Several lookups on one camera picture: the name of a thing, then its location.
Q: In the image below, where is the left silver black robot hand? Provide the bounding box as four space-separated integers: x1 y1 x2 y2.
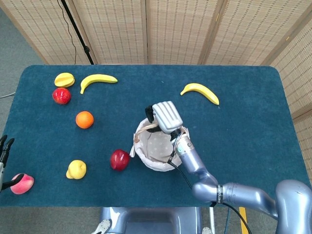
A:
0 135 25 193

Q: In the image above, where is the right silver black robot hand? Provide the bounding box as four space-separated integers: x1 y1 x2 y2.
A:
145 101 183 135

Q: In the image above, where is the wicker basket with floral liner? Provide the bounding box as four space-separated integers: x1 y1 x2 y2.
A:
130 117 191 172

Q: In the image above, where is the orange fruit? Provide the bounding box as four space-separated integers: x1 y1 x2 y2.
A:
75 111 95 129

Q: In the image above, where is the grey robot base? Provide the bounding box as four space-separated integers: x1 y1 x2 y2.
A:
94 206 216 234

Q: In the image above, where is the pink peach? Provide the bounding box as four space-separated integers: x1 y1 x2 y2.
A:
10 173 35 195

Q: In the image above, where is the yellow banana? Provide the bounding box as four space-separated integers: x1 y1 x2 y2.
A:
80 74 118 95
180 83 220 106

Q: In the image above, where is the dark red apple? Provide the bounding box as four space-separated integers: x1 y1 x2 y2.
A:
109 149 131 172

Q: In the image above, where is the red apple top left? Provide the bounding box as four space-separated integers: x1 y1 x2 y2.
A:
52 87 72 105

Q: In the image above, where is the blue table cloth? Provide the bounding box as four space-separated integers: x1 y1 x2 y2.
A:
0 64 312 208

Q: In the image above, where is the yellow starfruit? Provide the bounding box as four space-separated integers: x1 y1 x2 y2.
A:
54 72 76 88

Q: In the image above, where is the black stand pole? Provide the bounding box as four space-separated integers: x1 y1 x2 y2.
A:
60 0 95 65

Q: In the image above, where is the yellow floor tape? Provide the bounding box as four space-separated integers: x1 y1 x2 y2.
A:
238 207 249 234

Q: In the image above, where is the thin blue cable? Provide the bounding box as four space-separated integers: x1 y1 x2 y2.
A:
225 207 231 234

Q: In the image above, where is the thin black hanging cable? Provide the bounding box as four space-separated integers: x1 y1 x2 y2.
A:
57 0 78 65

